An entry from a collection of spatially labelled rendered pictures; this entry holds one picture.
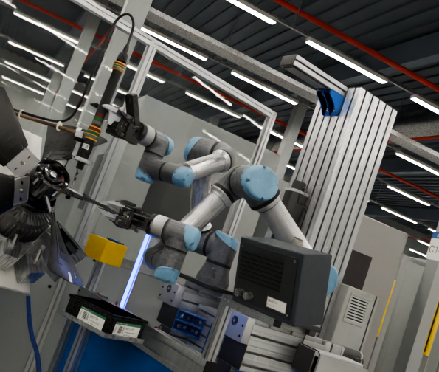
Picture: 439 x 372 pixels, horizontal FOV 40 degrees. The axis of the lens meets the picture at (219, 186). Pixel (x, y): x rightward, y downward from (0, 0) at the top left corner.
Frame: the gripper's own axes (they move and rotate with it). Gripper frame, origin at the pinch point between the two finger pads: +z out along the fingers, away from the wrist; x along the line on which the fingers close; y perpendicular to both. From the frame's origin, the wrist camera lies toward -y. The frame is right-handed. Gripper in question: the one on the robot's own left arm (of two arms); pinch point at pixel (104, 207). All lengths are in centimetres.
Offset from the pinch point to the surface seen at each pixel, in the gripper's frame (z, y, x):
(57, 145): 26.0, -2.7, -14.7
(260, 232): 26, -393, 4
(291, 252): -68, 27, -7
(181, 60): 32, -96, -75
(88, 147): 10.5, 3.4, -17.5
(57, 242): 0.6, 20.7, 13.0
